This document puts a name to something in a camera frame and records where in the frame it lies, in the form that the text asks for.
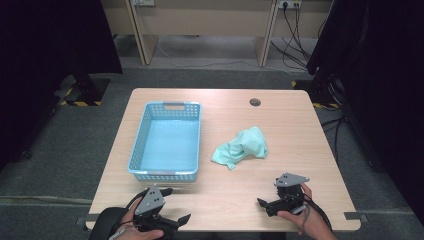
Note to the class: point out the light blue plastic basket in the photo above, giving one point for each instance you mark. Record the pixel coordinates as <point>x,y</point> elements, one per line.
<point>166,146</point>

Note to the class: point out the black curtain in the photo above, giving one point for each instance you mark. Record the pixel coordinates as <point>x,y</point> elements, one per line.
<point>40,66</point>
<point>383,83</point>

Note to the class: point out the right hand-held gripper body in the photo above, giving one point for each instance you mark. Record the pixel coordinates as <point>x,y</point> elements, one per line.
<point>289,195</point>

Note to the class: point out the black stand base striped tape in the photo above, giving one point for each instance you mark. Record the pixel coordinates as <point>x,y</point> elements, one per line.
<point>86,93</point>
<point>321,95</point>

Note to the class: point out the black rounded chair part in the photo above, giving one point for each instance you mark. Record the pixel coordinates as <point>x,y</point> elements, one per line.
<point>105,222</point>

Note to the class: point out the mint green cloth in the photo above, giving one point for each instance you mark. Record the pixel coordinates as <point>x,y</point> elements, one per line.
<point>243,146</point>

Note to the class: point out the white socket with black plugs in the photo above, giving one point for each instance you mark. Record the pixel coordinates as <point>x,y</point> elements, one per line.
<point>289,3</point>

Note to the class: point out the person's right hand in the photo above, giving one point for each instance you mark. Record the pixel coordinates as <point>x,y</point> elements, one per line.
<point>308,218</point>

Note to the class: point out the grey table edge bracket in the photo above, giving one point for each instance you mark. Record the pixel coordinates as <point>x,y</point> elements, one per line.
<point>81,220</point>
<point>356,216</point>

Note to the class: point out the white wall socket strip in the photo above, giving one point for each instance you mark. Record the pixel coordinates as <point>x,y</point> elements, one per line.
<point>143,2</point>

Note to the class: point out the person's left hand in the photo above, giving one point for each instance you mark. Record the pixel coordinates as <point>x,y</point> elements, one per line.
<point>140,233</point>

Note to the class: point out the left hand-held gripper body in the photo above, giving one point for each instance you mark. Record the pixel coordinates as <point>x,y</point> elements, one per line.
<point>150,206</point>

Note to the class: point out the wide beige wooden desk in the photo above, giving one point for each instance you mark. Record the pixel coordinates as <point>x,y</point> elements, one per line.
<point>206,20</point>

